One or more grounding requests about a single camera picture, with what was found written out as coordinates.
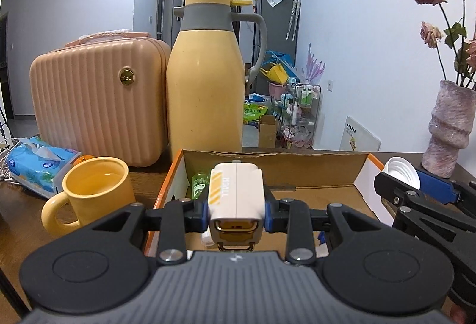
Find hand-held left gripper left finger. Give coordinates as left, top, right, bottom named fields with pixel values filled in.
left=88, top=198, right=209, bottom=267

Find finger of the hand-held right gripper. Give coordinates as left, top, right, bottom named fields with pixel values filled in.
left=416, top=167, right=476, bottom=215
left=373, top=172, right=476, bottom=266

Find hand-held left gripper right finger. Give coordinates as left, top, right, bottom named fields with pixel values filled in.
left=264, top=197, right=384, bottom=267

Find white ribbed cap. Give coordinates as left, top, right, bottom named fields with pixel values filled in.
left=383, top=156, right=422, bottom=194

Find orange cardboard box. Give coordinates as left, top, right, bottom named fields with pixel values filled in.
left=143, top=149, right=397, bottom=266

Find white and yellow charger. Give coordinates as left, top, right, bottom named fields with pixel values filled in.
left=208, top=162, right=266, bottom=252

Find small green bottle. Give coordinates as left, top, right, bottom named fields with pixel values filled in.
left=191, top=172, right=212, bottom=200

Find pink textured vase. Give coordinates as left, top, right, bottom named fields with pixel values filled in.
left=422, top=79, right=476, bottom=179

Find yellow mug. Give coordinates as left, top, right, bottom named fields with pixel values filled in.
left=40, top=156, right=137, bottom=236

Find white leaning panel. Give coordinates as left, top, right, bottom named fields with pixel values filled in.
left=340, top=115, right=382, bottom=153

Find open brown carton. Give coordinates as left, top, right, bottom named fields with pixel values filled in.
left=257, top=114, right=278, bottom=149

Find green printed bag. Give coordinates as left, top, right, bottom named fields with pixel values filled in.
left=243, top=102, right=269, bottom=127

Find pink bin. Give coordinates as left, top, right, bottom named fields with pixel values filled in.
left=268, top=81, right=287, bottom=100

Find yellow thermos jug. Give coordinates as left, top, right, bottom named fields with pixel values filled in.
left=166, top=0, right=269, bottom=154

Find pink ribbed suitcase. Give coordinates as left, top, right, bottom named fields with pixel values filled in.
left=29, top=31, right=172, bottom=169

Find blue tissue pack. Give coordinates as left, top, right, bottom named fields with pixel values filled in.
left=5, top=135, right=81, bottom=199

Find yellow plastic bag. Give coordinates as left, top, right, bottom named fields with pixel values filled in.
left=262, top=63, right=289, bottom=85

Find blue plastic bag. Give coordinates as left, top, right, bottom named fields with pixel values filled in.
left=265, top=50, right=298, bottom=68

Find black stand leg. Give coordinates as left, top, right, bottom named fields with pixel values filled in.
left=0, top=264, right=31, bottom=321

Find grey refrigerator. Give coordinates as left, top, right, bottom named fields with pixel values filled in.
left=254, top=0, right=302, bottom=98

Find white folded umbrella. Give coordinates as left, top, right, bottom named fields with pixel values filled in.
left=286, top=0, right=302, bottom=42

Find grey room door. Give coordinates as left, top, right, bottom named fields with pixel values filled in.
left=158, top=0, right=176, bottom=46

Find wire storage rack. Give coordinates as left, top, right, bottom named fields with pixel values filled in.
left=280, top=83, right=322, bottom=150

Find purple wall decoration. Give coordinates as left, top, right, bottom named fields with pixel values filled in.
left=304, top=43, right=328, bottom=87

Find white cables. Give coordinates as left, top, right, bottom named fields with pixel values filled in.
left=0, top=137, right=16, bottom=181

